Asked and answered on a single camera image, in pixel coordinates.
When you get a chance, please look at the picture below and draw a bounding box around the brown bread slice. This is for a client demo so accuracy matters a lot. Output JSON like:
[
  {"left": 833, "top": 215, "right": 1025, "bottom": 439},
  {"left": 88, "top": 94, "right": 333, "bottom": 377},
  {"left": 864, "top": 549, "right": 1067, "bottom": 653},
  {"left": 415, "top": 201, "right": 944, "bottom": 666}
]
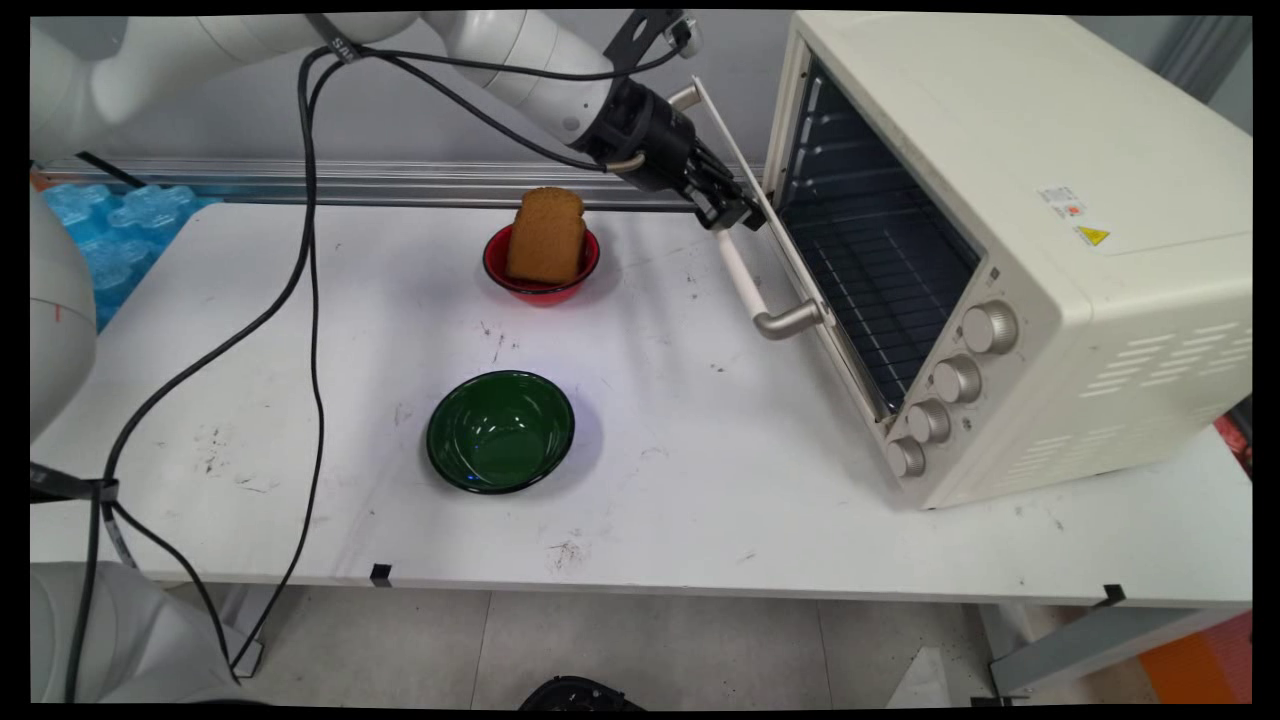
[{"left": 505, "top": 187, "right": 587, "bottom": 286}]

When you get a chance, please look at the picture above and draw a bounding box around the cream toaster oven body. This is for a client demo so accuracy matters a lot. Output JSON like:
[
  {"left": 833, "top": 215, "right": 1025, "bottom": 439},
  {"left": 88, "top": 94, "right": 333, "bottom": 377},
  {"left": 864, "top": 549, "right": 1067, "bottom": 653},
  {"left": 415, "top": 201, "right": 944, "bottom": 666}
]
[{"left": 765, "top": 12, "right": 1253, "bottom": 511}]

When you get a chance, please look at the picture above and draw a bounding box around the red enamel bowl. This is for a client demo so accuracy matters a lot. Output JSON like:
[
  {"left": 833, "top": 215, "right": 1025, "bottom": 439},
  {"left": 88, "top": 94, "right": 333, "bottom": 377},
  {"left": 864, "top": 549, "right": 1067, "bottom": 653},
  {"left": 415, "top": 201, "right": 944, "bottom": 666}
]
[{"left": 483, "top": 223, "right": 601, "bottom": 306}]

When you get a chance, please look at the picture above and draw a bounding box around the red object behind oven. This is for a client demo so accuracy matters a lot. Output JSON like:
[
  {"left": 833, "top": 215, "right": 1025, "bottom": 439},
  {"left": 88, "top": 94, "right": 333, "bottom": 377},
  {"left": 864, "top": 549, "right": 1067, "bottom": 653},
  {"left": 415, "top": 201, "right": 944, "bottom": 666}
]
[{"left": 1212, "top": 415, "right": 1253, "bottom": 481}]

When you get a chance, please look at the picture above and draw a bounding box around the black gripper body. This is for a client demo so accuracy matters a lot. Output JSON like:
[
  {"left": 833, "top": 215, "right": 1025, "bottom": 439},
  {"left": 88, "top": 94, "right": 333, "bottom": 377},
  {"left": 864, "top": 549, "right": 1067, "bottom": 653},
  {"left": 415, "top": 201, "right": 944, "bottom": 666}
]
[{"left": 596, "top": 78, "right": 713, "bottom": 199}]

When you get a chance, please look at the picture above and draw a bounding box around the black camera cable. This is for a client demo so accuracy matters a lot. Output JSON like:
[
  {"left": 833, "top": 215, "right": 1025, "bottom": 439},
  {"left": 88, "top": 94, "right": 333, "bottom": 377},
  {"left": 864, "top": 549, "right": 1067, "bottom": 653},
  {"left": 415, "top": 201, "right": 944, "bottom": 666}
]
[{"left": 355, "top": 38, "right": 698, "bottom": 83}]

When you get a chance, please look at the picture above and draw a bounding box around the orange box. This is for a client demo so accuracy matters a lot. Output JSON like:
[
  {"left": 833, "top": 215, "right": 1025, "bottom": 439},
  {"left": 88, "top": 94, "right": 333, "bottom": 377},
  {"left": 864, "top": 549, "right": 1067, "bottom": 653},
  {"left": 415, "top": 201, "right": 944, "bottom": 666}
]
[{"left": 1140, "top": 610, "right": 1253, "bottom": 706}]

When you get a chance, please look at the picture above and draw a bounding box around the black round floor object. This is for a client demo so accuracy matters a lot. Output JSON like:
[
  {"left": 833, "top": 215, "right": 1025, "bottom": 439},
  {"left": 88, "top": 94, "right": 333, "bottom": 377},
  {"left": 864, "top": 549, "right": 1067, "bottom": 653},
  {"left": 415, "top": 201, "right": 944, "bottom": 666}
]
[{"left": 518, "top": 676, "right": 649, "bottom": 712}]

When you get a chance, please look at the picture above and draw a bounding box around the metal oven rack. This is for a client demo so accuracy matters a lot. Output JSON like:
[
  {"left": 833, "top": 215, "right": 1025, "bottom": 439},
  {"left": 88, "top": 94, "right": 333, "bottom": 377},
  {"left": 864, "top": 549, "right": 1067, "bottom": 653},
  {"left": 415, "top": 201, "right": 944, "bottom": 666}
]
[{"left": 785, "top": 85, "right": 979, "bottom": 413}]

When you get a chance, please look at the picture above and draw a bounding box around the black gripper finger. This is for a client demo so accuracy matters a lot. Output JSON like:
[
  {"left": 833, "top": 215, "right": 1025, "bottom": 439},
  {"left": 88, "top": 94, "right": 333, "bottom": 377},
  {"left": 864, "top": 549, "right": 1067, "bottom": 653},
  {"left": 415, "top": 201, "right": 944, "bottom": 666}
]
[
  {"left": 688, "top": 178, "right": 749, "bottom": 233},
  {"left": 708, "top": 148, "right": 769, "bottom": 231}
]

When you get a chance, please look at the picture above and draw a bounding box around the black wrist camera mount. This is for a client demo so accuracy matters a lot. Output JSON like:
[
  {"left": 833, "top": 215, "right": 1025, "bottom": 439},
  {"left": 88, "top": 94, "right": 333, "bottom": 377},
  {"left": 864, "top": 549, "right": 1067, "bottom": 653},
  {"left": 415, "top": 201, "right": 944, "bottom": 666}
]
[{"left": 603, "top": 12, "right": 703, "bottom": 69}]

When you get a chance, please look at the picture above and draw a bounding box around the aluminium profile rail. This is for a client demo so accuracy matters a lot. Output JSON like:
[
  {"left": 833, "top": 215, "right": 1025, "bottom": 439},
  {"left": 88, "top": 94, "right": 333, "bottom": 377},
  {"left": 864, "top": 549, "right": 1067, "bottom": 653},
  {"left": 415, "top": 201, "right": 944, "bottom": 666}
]
[{"left": 38, "top": 157, "right": 769, "bottom": 212}]

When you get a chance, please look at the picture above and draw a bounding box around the black background cable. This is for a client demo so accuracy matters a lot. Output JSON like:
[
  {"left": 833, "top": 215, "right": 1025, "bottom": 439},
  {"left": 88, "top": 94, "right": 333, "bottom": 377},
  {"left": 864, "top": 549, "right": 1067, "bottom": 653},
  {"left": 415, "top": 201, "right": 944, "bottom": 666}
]
[{"left": 74, "top": 150, "right": 148, "bottom": 192}]

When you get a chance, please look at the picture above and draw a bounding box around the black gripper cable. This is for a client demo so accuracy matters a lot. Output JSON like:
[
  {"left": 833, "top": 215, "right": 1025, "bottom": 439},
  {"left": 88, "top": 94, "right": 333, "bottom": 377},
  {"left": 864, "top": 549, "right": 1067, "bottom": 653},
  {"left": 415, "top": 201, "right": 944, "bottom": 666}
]
[{"left": 372, "top": 50, "right": 648, "bottom": 174}]

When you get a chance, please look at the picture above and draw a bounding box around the black cable tie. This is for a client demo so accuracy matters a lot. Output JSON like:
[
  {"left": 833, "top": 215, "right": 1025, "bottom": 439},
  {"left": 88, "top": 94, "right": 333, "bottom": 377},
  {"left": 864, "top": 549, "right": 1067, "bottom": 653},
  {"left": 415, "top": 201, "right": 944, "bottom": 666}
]
[{"left": 30, "top": 462, "right": 121, "bottom": 506}]

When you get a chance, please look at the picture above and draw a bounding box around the cream oven door with handle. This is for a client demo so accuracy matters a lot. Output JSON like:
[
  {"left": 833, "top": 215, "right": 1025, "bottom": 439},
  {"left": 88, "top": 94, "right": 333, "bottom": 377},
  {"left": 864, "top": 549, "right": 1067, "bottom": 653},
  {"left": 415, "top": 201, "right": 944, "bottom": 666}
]
[{"left": 667, "top": 77, "right": 897, "bottom": 423}]

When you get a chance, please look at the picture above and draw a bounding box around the thick black cable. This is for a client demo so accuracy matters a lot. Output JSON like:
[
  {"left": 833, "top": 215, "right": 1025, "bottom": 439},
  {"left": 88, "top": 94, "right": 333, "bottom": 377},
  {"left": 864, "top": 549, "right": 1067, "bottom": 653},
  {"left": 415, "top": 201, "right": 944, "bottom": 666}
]
[{"left": 63, "top": 45, "right": 349, "bottom": 704}]

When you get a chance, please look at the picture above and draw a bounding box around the grey metal table leg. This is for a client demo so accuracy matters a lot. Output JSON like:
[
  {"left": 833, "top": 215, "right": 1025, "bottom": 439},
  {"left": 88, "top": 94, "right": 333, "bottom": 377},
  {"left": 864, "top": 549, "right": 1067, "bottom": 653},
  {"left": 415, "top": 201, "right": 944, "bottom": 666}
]
[
  {"left": 212, "top": 585, "right": 269, "bottom": 681},
  {"left": 970, "top": 603, "right": 1236, "bottom": 701}
]

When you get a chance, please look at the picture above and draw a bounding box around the blue bubble wrap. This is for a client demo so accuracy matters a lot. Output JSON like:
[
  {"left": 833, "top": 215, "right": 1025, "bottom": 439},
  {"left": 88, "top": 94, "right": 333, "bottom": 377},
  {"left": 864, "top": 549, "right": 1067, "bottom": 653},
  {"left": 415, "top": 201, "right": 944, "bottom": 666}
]
[{"left": 38, "top": 182, "right": 223, "bottom": 333}]

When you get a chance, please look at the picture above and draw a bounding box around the green enamel bowl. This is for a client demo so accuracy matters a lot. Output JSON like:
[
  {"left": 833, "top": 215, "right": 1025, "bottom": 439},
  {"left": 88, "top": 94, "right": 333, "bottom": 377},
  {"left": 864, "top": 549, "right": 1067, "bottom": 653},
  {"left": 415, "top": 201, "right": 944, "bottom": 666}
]
[{"left": 427, "top": 370, "right": 576, "bottom": 495}]

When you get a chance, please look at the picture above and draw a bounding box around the thin black cable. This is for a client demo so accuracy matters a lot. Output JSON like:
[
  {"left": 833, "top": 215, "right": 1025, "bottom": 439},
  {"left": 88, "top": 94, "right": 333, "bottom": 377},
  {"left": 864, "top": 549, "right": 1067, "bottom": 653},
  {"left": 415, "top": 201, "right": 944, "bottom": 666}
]
[{"left": 228, "top": 48, "right": 346, "bottom": 683}]

